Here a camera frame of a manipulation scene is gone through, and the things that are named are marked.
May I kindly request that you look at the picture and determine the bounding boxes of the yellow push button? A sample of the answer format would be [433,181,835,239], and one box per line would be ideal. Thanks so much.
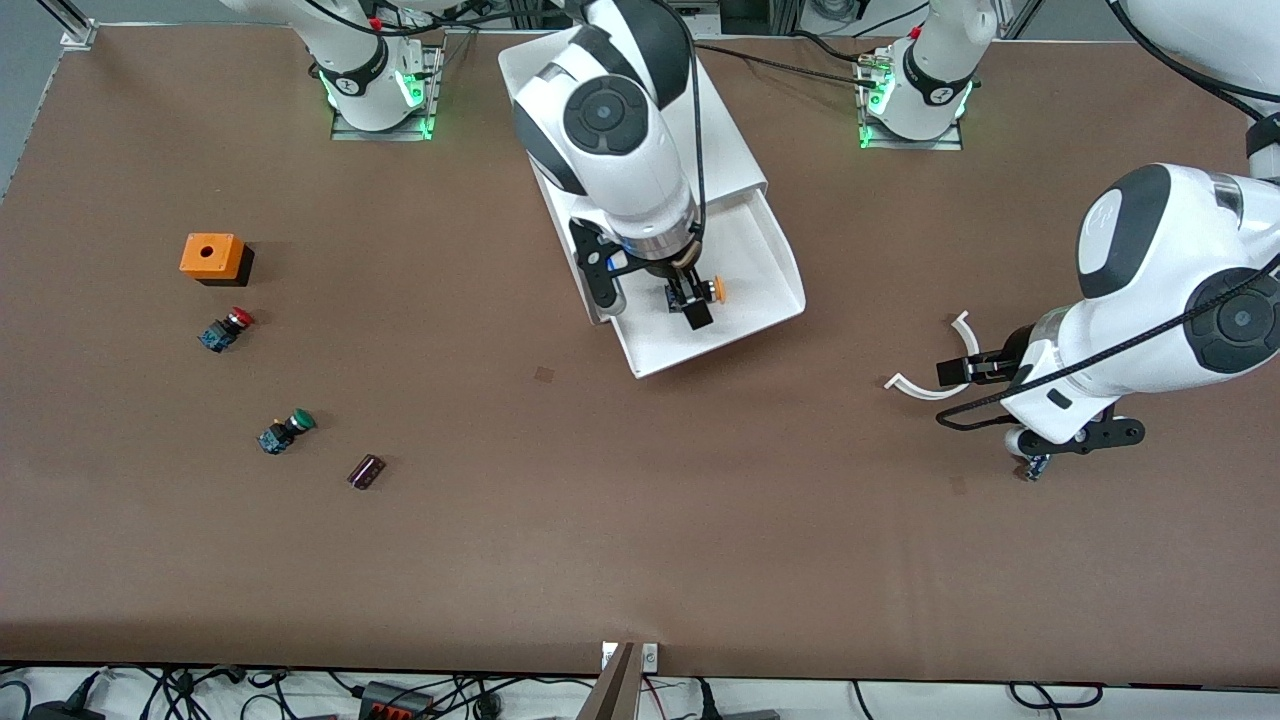
[666,277,729,314]

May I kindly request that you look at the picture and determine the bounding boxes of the white plastic drawer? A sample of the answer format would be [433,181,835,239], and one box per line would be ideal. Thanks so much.
[603,188,808,380]

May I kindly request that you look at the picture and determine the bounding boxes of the white drawer cabinet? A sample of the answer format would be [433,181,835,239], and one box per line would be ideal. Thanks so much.
[497,25,769,326]

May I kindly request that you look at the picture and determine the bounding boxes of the green push button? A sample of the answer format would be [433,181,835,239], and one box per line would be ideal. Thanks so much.
[257,408,317,456]

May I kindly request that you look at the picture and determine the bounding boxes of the red push button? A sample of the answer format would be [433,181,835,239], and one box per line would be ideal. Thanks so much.
[198,308,257,353]

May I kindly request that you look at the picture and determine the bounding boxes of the orange button box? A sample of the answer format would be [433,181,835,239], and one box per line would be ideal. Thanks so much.
[180,232,255,288]

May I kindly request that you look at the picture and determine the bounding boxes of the white curved plastic clip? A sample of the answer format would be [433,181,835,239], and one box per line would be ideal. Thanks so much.
[884,310,982,402]

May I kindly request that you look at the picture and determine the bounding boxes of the dark box behind table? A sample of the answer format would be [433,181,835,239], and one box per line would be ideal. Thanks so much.
[720,0,806,36]

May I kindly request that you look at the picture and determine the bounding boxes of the black orange power strip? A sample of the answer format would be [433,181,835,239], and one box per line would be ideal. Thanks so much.
[358,680,433,720]

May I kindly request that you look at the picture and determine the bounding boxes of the black left camera bracket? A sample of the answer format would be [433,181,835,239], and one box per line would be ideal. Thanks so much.
[1020,418,1147,458]

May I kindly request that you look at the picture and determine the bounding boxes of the black camera bracket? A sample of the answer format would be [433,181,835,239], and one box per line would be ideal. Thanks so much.
[1020,418,1147,458]
[568,215,641,313]

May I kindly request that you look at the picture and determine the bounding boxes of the black right camera bracket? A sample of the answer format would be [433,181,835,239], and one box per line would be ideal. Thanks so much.
[568,215,641,313]

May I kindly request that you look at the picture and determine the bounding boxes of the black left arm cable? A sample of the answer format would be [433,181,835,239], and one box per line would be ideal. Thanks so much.
[937,0,1280,431]

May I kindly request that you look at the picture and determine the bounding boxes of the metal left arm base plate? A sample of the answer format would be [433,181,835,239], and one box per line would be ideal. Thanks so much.
[858,45,966,152]

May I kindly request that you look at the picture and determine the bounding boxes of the black table cable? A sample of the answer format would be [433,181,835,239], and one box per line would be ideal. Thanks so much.
[695,42,881,89]
[788,28,886,67]

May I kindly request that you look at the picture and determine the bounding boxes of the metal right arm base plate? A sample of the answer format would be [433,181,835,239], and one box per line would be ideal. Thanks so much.
[330,45,442,142]

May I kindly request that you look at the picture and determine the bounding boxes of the black looped floor cable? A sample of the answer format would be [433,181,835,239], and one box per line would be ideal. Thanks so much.
[1008,682,1106,711]

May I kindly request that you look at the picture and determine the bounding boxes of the brown wooden post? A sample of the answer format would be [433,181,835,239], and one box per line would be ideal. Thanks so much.
[578,642,642,720]

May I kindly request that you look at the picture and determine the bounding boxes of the aluminium frame profile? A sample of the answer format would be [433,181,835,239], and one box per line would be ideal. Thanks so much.
[40,0,98,49]

